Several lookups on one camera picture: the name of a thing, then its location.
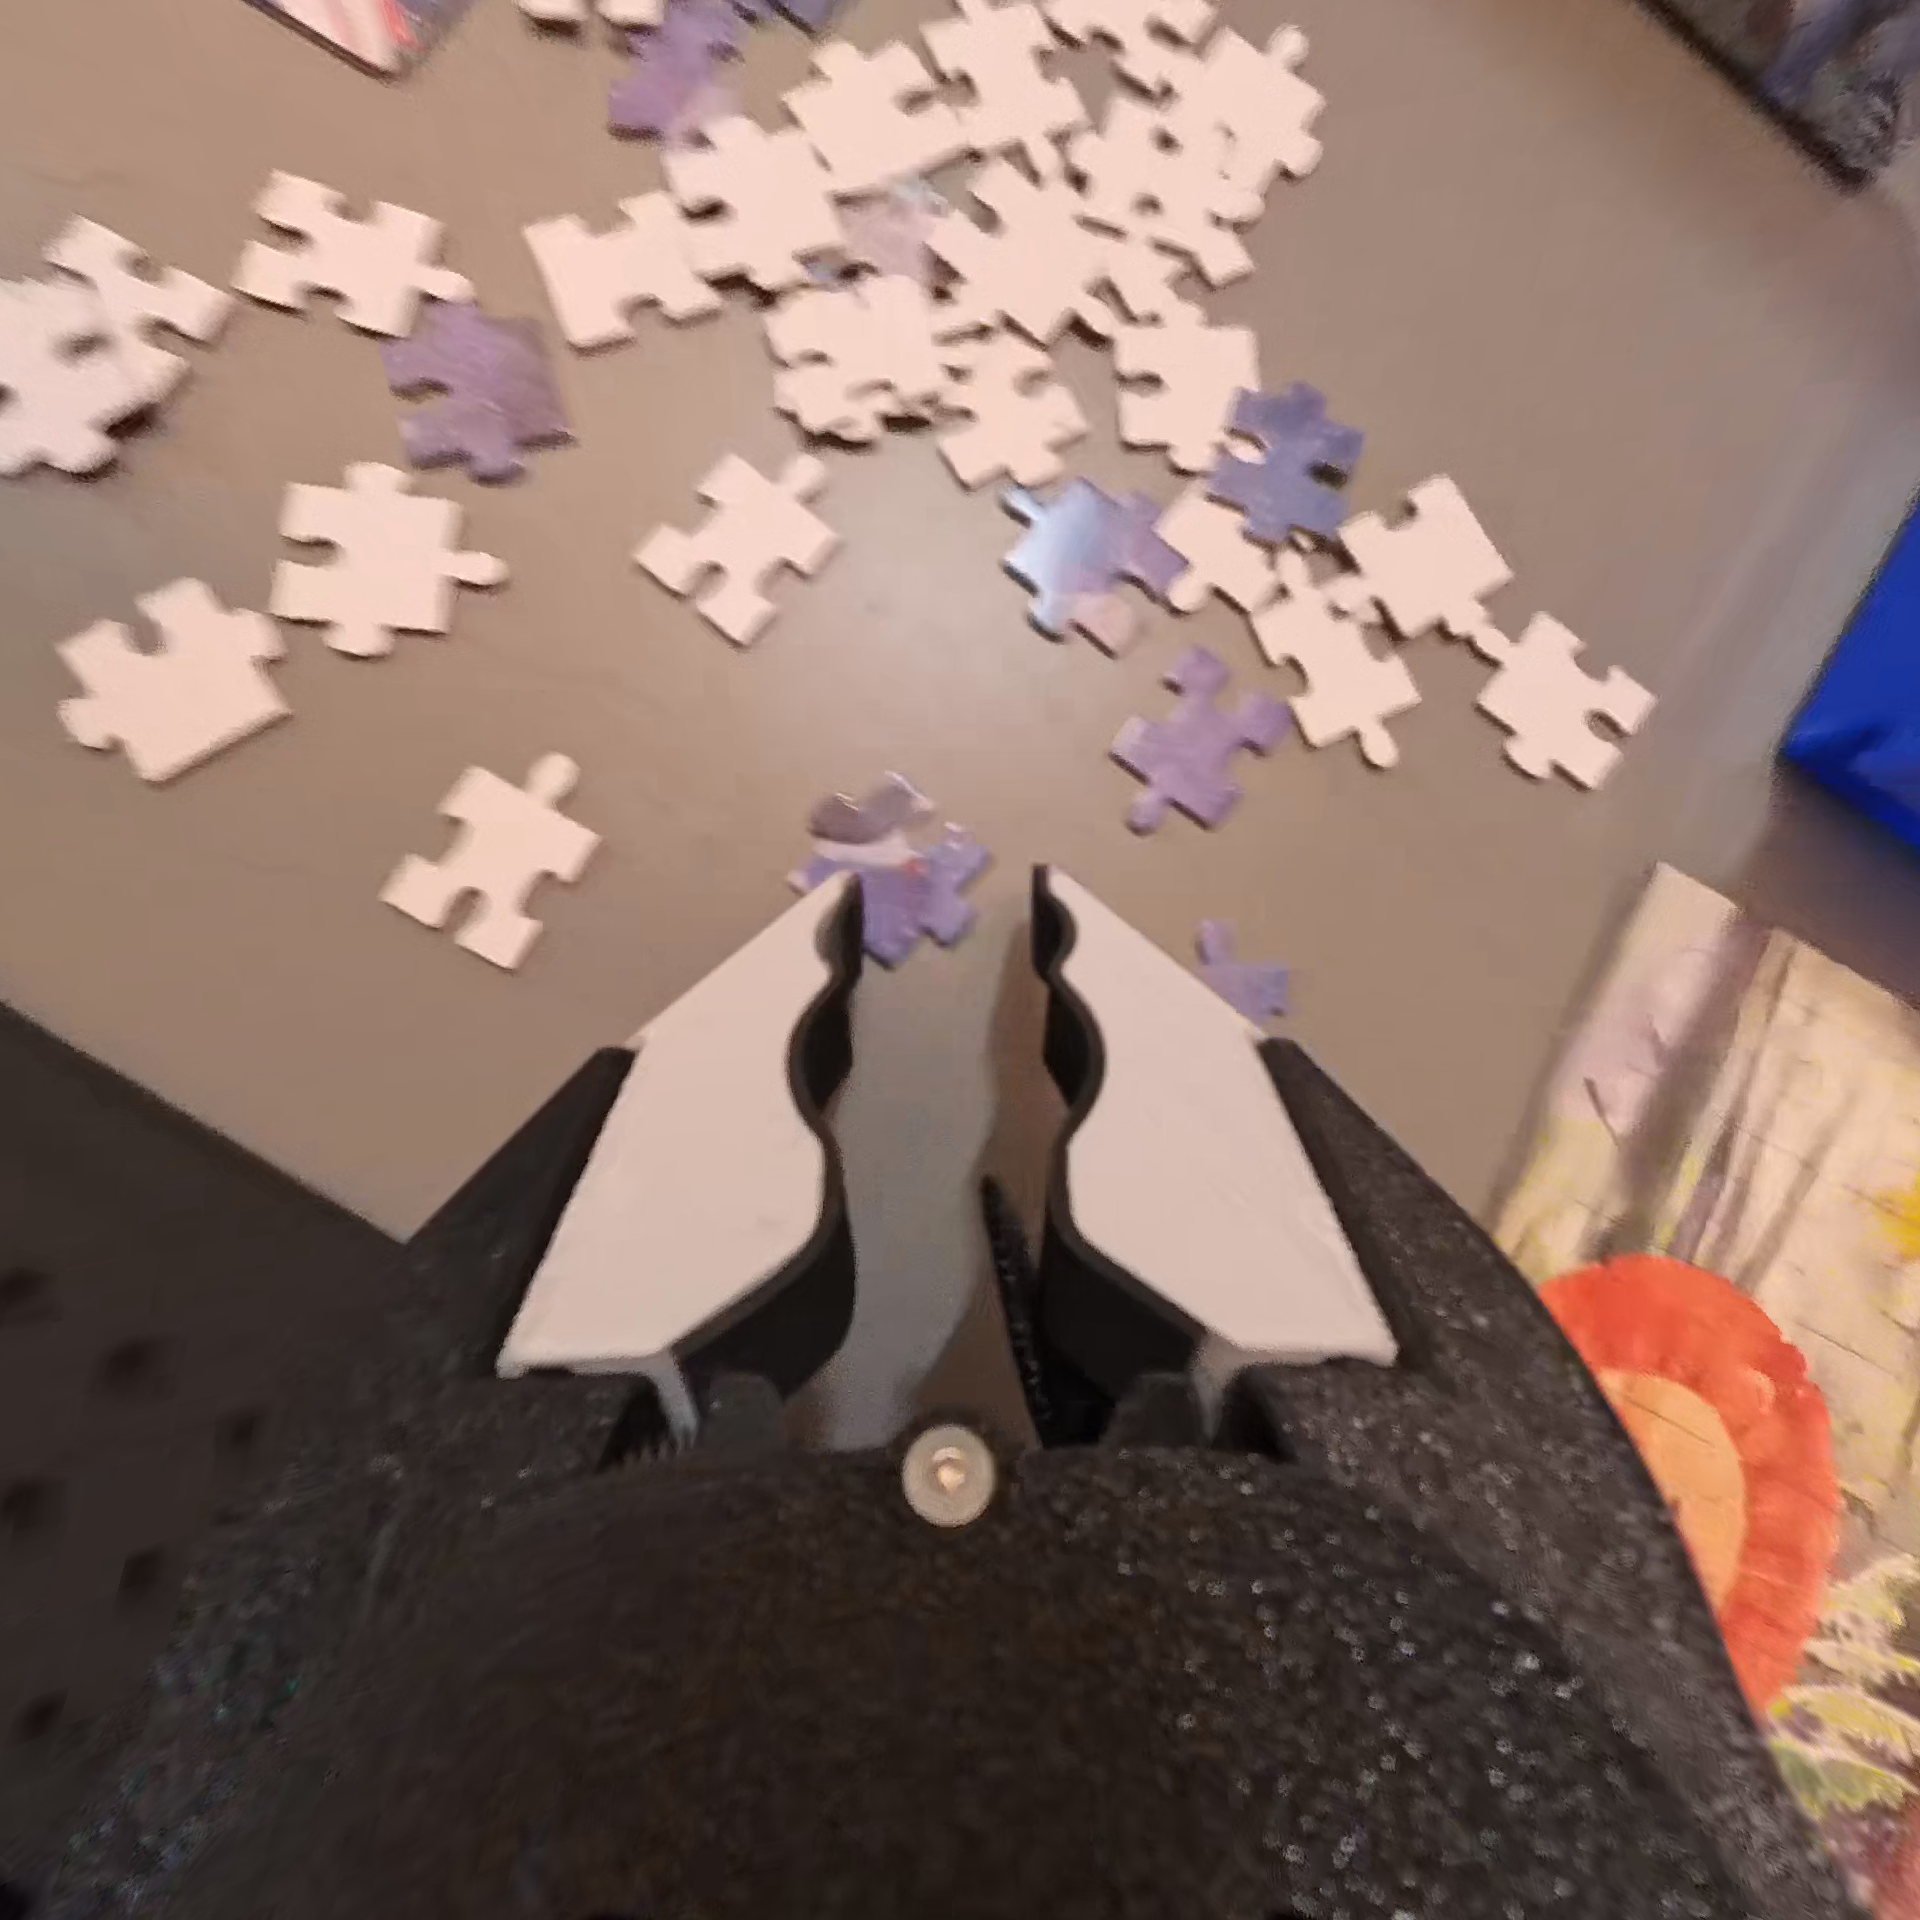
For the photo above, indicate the space print puzzle box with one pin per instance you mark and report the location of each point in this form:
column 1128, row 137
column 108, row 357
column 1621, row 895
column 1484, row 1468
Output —
column 1829, row 90

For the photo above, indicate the blue space puzzle frame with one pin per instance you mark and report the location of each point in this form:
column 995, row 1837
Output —
column 376, row 23

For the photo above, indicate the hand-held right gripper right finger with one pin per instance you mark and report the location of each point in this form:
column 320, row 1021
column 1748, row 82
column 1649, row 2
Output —
column 1213, row 1186

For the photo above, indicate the blue plastic bin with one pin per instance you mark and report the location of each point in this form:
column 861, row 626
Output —
column 1866, row 676

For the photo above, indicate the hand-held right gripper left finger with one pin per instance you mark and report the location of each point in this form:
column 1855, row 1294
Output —
column 688, row 1186

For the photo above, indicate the colourful printed cardboard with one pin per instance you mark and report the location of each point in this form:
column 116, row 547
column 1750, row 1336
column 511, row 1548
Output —
column 1697, row 1349

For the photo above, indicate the purple puzzle piece helmet arc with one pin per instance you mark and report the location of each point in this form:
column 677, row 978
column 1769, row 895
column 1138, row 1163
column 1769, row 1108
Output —
column 901, row 885

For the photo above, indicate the pile of puzzle pieces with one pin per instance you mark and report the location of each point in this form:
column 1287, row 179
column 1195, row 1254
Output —
column 1020, row 241

